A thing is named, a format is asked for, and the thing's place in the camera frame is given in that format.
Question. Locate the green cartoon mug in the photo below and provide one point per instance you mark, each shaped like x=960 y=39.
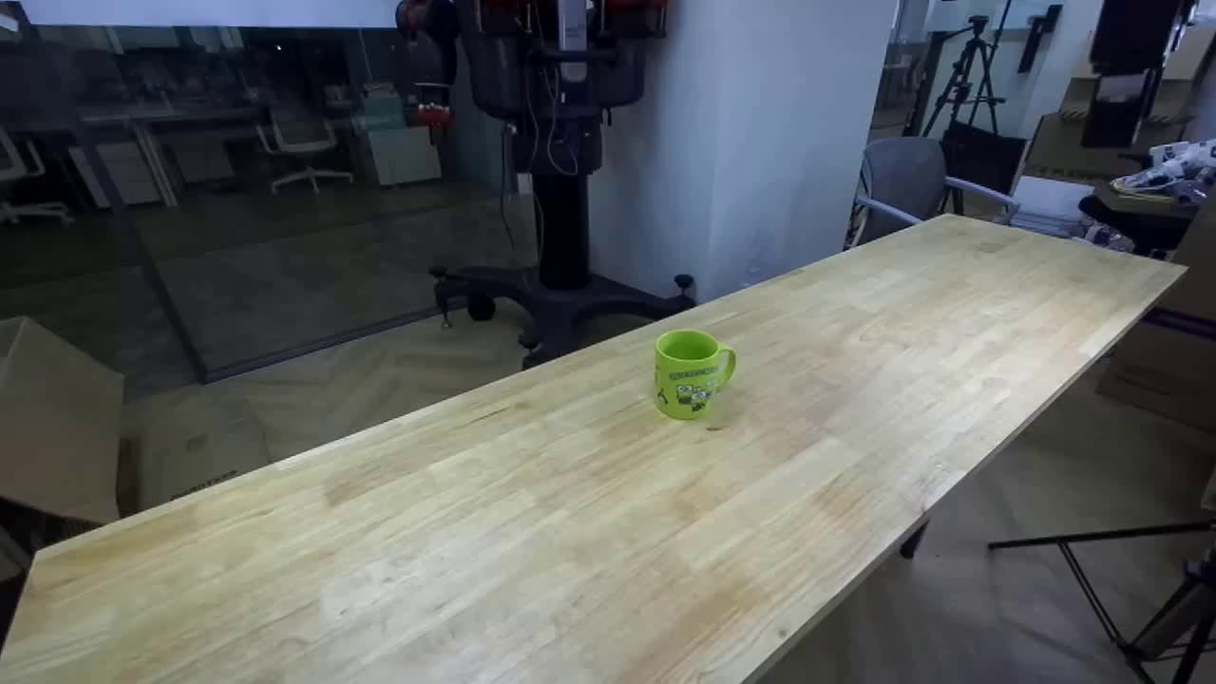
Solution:
x=687 y=382

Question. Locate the red and black Baxter robot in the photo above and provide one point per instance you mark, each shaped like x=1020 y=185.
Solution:
x=557 y=76

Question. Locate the red office chair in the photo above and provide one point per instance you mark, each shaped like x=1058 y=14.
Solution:
x=436 y=120

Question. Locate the gray armchair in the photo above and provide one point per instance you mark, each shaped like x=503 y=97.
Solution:
x=903 y=172

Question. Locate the white office chair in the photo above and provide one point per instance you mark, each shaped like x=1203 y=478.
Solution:
x=304 y=138

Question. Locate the black bag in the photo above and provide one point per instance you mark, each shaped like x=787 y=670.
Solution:
x=982 y=158

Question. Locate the white filing cabinet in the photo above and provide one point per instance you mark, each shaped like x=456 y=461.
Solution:
x=128 y=172

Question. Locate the round black side table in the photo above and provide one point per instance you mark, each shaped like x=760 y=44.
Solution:
x=1132 y=221

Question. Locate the brown cardboard box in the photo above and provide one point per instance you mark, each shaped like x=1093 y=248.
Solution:
x=57 y=419

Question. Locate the white blue clutter pile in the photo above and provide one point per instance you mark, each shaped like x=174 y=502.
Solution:
x=1184 y=167

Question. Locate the black folding tripod stand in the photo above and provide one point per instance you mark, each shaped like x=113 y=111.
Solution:
x=1179 y=615

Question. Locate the black wheeled robot pedestal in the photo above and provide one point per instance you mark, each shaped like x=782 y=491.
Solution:
x=562 y=253

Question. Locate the black camera tripod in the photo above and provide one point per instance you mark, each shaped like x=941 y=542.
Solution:
x=972 y=59

